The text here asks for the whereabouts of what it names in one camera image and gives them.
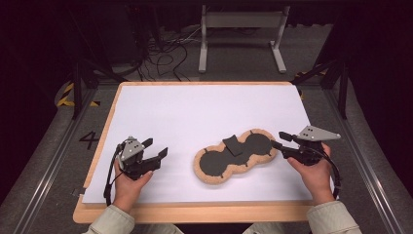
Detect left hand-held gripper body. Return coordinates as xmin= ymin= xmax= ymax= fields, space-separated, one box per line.
xmin=116 ymin=136 xmax=164 ymax=181

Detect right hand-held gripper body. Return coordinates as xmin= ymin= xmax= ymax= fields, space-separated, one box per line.
xmin=282 ymin=125 xmax=342 ymax=167

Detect tan plush-rimmed pad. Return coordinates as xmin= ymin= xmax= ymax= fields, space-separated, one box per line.
xmin=193 ymin=128 xmax=279 ymax=186

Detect person's right hand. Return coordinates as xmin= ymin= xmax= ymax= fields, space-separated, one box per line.
xmin=286 ymin=142 xmax=336 ymax=207

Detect person's left hand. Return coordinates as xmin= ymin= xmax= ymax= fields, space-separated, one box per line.
xmin=112 ymin=158 xmax=155 ymax=214

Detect dark square flap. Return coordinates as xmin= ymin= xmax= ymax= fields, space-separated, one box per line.
xmin=221 ymin=134 xmax=246 ymax=157

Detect black metal stand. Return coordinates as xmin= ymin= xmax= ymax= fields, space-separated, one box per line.
xmin=291 ymin=57 xmax=351 ymax=121
xmin=65 ymin=6 xmax=129 ymax=121

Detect yellow black floor tape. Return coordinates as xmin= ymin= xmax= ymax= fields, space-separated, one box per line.
xmin=56 ymin=82 xmax=101 ymax=108

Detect black equipment box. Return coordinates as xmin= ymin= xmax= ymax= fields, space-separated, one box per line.
xmin=105 ymin=3 xmax=145 ymax=66

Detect white metal stand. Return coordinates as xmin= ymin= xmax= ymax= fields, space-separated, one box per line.
xmin=198 ymin=4 xmax=291 ymax=74

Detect left hand-held gripper cable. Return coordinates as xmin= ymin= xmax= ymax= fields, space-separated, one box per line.
xmin=102 ymin=143 xmax=125 ymax=208

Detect hand-held gripper cable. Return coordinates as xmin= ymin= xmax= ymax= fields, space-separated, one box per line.
xmin=311 ymin=146 xmax=343 ymax=200
xmin=102 ymin=143 xmax=125 ymax=208

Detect right hand-held gripper cable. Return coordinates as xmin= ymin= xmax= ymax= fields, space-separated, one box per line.
xmin=311 ymin=146 xmax=343 ymax=200

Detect aluminium rail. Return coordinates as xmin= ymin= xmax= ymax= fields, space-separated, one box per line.
xmin=323 ymin=87 xmax=407 ymax=234
xmin=12 ymin=87 xmax=99 ymax=234

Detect black floor cables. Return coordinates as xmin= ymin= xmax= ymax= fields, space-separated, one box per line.
xmin=137 ymin=27 xmax=203 ymax=83

